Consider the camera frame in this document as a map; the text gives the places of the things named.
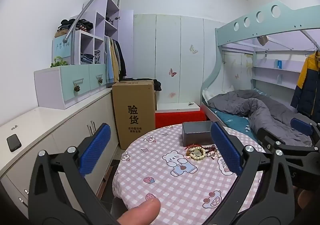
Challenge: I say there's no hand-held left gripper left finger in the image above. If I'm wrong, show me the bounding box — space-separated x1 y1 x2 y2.
28 123 112 225

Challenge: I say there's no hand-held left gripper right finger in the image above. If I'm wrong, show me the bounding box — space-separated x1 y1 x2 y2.
209 121 296 225

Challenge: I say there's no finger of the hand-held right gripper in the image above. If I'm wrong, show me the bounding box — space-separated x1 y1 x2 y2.
290 117 320 140
257 127 320 156

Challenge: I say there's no dark red bead bracelet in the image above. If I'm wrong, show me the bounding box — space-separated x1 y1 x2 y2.
203 145 219 157

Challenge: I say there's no grey metal tin box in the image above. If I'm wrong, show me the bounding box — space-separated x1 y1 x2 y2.
182 121 216 147

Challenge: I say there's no cream bead bracelet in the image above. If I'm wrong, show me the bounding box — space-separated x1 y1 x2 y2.
189 147 207 162

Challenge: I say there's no person's right hand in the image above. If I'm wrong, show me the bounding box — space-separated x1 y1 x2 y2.
296 189 320 215

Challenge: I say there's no person's left hand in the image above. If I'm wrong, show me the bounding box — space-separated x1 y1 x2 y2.
117 197 161 225

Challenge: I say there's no teal bedsheet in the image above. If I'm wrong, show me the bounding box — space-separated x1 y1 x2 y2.
216 111 258 141

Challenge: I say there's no white low cabinet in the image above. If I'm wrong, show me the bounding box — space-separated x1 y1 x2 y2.
0 87 119 220

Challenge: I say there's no grey duvet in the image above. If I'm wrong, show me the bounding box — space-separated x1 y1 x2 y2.
207 89 313 147

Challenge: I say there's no yellow and navy jacket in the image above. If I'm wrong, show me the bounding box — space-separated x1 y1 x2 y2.
290 50 320 118

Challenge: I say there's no tall cardboard box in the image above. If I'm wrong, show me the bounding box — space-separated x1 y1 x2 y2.
112 80 157 150

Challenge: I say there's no white platform board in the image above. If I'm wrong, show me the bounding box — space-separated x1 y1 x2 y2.
156 102 201 113

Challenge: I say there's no pink checked tablecloth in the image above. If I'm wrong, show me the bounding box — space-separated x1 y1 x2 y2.
112 124 266 225

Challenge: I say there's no teal drawer front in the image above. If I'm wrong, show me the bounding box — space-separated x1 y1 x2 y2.
89 63 107 90
59 65 90 103

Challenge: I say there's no black smartphone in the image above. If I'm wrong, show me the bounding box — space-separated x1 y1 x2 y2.
7 134 22 152

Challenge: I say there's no yellow hanging garment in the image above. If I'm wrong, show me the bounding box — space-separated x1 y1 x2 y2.
110 39 120 83

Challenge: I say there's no light blue hanging garment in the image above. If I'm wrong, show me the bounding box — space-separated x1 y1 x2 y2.
104 36 113 83

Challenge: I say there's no folded jeans stack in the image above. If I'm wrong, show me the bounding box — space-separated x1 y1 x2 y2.
80 50 101 64

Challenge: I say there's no dark hanging garment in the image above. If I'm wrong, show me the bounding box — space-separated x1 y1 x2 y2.
115 40 127 78

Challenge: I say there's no green plant basket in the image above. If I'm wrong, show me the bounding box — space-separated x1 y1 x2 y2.
51 56 69 68

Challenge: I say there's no teal storage box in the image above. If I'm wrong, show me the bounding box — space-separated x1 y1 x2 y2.
52 36 73 64

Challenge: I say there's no white wardrobe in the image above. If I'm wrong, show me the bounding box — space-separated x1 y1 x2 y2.
132 14 225 105

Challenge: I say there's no pile of dark clothes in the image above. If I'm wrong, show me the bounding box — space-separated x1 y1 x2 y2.
55 19 94 38

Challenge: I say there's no purple stepped storage cabinet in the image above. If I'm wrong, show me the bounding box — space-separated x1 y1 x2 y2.
34 0 134 110

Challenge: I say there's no grey metal handrail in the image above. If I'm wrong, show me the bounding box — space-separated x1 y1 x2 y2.
62 0 122 65

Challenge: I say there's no teal bunk bed frame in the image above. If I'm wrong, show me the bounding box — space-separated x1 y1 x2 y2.
201 0 320 127

